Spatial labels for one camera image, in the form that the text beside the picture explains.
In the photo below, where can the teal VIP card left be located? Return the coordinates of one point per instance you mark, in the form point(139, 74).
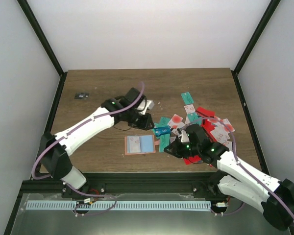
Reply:
point(163, 121)

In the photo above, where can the right frame post black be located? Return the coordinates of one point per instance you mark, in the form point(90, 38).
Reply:
point(267, 15)

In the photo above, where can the small black tag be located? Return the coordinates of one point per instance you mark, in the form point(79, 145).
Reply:
point(81, 95)

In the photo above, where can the dark blue card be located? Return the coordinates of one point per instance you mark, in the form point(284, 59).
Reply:
point(159, 131)

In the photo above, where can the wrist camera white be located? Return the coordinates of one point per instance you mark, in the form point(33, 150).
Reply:
point(183, 136)
point(144, 106)

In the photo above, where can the red card top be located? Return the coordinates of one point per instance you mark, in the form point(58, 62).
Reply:
point(204, 112)

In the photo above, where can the light blue slotted strip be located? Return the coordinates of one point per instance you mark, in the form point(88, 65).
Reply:
point(121, 205)

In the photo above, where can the black aluminium front rail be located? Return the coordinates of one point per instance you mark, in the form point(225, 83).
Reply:
point(130, 183)

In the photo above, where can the frame post black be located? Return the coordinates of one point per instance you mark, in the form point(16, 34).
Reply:
point(24, 5)
point(267, 15)

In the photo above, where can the white card magnetic stripe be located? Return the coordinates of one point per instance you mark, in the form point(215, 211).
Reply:
point(133, 144)

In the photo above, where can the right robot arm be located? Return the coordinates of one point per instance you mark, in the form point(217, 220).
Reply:
point(236, 178)

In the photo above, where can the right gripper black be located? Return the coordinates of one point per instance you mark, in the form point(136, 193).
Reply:
point(176, 152)

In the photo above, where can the red card black stripe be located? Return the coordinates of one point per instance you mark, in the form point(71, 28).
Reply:
point(193, 160)

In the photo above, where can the teal vip card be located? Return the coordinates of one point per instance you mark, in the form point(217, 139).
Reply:
point(164, 142)
point(163, 121)

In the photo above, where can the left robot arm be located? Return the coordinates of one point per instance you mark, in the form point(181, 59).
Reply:
point(55, 150)

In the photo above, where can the teal card far top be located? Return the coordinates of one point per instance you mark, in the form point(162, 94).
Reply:
point(187, 98)

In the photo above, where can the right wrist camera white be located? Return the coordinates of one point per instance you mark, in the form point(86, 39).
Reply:
point(183, 136)

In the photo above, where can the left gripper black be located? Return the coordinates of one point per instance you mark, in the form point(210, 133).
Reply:
point(145, 125)

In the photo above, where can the white floral card upper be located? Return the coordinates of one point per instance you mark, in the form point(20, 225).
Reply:
point(189, 108)

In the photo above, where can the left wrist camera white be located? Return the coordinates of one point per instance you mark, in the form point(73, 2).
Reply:
point(144, 106)

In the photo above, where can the left frame post black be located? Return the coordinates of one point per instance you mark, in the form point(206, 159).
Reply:
point(24, 5)

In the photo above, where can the pink leather card holder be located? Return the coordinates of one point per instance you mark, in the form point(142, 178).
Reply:
point(147, 145)

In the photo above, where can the teal VIP card front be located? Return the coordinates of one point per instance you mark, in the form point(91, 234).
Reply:
point(164, 142)

